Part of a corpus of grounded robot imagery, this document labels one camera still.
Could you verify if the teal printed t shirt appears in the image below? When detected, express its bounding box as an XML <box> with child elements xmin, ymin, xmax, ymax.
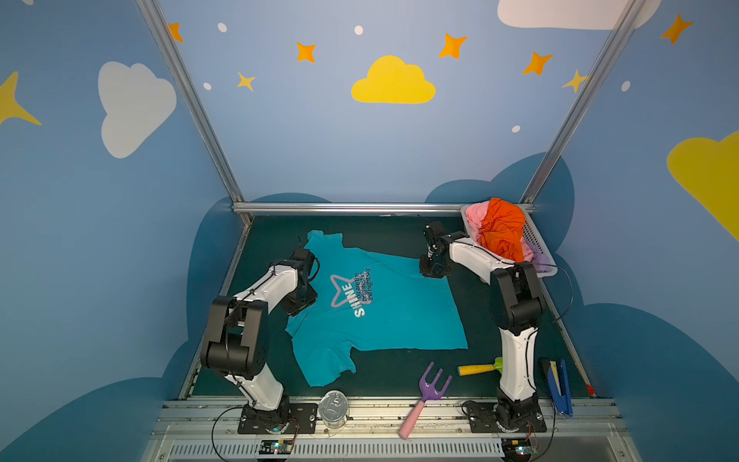
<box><xmin>286</xmin><ymin>230</ymin><xmax>468</xmax><ymax>387</ymax></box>

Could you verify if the white plastic laundry basket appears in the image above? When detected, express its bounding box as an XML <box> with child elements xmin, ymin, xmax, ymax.
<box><xmin>460</xmin><ymin>202</ymin><xmax>558</xmax><ymax>278</ymax></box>

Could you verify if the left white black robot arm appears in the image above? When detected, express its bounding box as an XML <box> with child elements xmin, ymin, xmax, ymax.
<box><xmin>200</xmin><ymin>248</ymin><xmax>319</xmax><ymax>434</ymax></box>

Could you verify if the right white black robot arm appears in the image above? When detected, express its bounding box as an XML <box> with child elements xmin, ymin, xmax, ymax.
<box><xmin>420</xmin><ymin>221</ymin><xmax>547</xmax><ymax>432</ymax></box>

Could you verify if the pink t shirt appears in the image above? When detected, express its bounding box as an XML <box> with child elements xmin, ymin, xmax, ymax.
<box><xmin>465</xmin><ymin>198</ymin><xmax>533</xmax><ymax>263</ymax></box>

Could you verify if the orange t shirt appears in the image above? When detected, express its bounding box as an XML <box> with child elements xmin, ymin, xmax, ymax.
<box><xmin>478</xmin><ymin>198</ymin><xmax>527</xmax><ymax>263</ymax></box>

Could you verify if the lilac t shirt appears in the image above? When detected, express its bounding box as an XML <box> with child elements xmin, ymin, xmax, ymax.
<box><xmin>531</xmin><ymin>252</ymin><xmax>554</xmax><ymax>273</ymax></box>

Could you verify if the green yellow toy trowel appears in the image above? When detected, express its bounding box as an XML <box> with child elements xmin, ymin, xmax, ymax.
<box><xmin>457</xmin><ymin>357</ymin><xmax>503</xmax><ymax>377</ymax></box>

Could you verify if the purple pink toy rake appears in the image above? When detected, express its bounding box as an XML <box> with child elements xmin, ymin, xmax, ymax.
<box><xmin>398</xmin><ymin>362</ymin><xmax>452</xmax><ymax>440</ymax></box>

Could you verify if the red tipped white pen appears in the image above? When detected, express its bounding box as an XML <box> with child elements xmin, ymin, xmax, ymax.
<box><xmin>543</xmin><ymin>285</ymin><xmax>598</xmax><ymax>398</ymax></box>

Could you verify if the silver tin can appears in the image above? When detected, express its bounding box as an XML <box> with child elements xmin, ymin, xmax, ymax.
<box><xmin>318</xmin><ymin>390</ymin><xmax>349</xmax><ymax>429</ymax></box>

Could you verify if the blue stapler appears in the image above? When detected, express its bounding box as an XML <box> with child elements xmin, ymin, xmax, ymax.
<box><xmin>540</xmin><ymin>358</ymin><xmax>573</xmax><ymax>417</ymax></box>

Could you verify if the left green circuit board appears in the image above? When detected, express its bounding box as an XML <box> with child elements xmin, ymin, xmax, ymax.
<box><xmin>258</xmin><ymin>439</ymin><xmax>294</xmax><ymax>455</ymax></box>

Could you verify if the green circuit board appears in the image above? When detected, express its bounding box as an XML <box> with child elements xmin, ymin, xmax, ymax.
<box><xmin>258</xmin><ymin>439</ymin><xmax>294</xmax><ymax>455</ymax></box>
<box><xmin>502</xmin><ymin>439</ymin><xmax>533</xmax><ymax>462</ymax></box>

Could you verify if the right green circuit board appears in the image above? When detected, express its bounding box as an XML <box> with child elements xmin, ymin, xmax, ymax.
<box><xmin>502</xmin><ymin>439</ymin><xmax>533</xmax><ymax>462</ymax></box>

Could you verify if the horizontal aluminium frame bar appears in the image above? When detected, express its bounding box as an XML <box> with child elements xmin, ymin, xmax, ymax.
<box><xmin>232</xmin><ymin>201</ymin><xmax>470</xmax><ymax>216</ymax></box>

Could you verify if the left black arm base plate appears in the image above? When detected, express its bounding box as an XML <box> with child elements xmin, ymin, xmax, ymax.
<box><xmin>237</xmin><ymin>403</ymin><xmax>318</xmax><ymax>435</ymax></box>

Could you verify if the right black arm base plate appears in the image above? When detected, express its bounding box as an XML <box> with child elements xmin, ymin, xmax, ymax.
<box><xmin>460</xmin><ymin>400</ymin><xmax>548</xmax><ymax>433</ymax></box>

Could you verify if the front aluminium rail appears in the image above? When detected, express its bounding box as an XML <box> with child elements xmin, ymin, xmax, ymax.
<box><xmin>142</xmin><ymin>398</ymin><xmax>641</xmax><ymax>461</ymax></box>

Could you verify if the left aluminium frame post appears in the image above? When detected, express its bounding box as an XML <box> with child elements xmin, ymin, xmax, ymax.
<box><xmin>137</xmin><ymin>0</ymin><xmax>244</xmax><ymax>205</ymax></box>

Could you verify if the aluminium frame post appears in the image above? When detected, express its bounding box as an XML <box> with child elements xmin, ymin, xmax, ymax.
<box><xmin>137</xmin><ymin>0</ymin><xmax>244</xmax><ymax>205</ymax></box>
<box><xmin>520</xmin><ymin>0</ymin><xmax>647</xmax><ymax>212</ymax></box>

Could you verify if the right aluminium frame post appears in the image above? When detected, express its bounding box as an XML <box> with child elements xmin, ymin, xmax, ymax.
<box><xmin>520</xmin><ymin>0</ymin><xmax>647</xmax><ymax>212</ymax></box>

